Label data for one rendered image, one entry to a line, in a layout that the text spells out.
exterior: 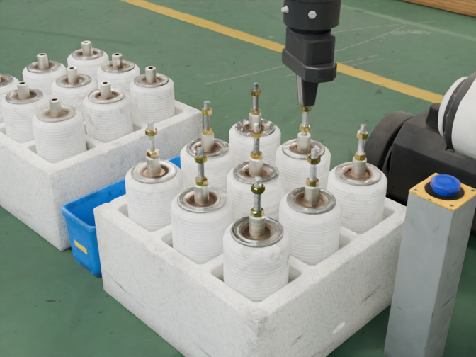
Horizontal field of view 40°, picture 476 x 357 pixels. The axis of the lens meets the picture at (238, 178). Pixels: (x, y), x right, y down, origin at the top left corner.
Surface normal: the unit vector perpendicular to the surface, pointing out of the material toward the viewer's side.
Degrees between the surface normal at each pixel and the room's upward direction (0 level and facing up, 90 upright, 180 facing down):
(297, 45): 90
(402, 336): 90
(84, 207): 88
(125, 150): 90
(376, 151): 61
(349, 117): 0
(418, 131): 45
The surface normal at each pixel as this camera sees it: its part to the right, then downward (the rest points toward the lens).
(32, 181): -0.69, 0.36
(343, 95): 0.00, -0.86
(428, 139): -0.50, -0.36
